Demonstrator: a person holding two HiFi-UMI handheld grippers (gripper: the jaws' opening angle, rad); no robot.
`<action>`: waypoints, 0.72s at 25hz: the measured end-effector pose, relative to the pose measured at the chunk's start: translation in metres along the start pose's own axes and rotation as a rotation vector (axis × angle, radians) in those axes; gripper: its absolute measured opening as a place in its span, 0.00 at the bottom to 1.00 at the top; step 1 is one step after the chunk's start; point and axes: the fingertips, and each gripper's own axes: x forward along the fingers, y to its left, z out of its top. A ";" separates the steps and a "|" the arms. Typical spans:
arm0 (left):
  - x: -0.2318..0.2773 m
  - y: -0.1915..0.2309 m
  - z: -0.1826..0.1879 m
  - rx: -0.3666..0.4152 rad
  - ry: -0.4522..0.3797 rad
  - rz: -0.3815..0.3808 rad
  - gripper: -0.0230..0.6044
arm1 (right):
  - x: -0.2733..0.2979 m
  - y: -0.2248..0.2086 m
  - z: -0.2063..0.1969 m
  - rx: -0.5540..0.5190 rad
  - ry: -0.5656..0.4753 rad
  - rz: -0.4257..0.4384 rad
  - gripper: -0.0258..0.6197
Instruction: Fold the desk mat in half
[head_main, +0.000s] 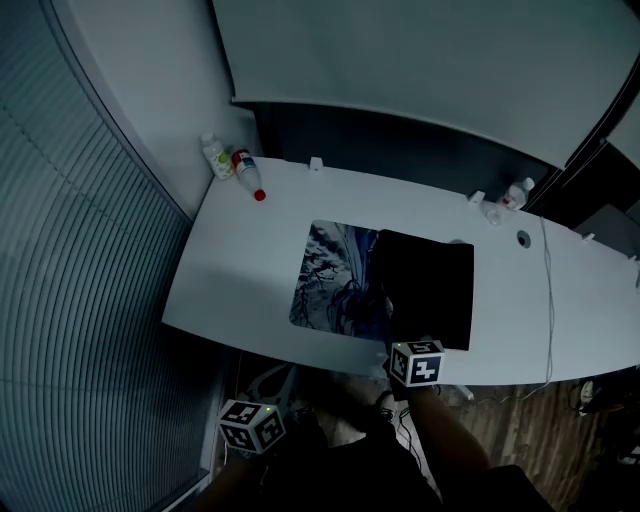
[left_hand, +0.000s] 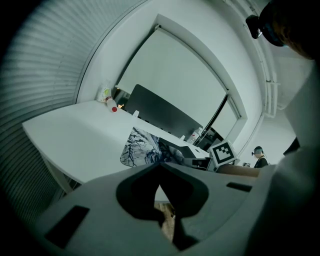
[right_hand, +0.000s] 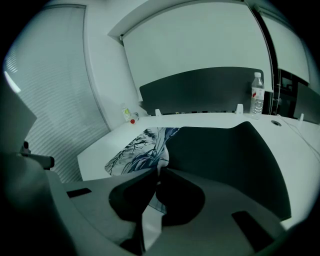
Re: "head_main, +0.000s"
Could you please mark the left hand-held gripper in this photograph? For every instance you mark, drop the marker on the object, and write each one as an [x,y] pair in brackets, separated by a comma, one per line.
[250,425]

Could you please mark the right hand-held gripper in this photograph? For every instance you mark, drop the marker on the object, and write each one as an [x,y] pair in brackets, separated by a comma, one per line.
[417,364]

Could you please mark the printed black-backed desk mat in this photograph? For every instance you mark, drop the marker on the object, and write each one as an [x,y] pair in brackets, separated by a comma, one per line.
[425,290]

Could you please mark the person's left forearm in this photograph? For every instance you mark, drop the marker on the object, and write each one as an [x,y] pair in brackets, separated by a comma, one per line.
[235,485]

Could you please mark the person's right forearm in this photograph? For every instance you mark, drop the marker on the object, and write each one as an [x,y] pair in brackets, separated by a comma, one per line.
[445,430]

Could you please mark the grey desk partition panel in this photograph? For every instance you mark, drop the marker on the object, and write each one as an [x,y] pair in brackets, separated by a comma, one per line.
[400,65]

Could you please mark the white chair base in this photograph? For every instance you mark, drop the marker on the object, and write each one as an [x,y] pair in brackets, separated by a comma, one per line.
[272,382]

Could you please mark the person's black clothing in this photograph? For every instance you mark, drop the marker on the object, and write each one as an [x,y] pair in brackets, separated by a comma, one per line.
[350,475]

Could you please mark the small clear plastic cup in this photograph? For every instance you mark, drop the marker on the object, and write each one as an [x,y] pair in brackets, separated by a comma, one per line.
[494,216]

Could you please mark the clear bottle with white cap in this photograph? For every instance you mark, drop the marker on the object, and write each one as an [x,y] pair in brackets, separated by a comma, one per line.
[516,195]

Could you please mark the grey window blind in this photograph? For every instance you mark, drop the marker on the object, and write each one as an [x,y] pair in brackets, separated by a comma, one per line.
[75,275]

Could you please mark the clear bottle with red cap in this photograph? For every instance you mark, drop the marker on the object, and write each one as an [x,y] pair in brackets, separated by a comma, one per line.
[247,171]

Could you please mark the white bottle with green label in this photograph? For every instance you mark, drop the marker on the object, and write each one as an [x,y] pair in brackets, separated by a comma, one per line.
[218,159]

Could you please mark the white partition bracket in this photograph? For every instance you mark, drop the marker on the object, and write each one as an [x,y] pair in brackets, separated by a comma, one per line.
[476,196]
[315,165]
[588,237]

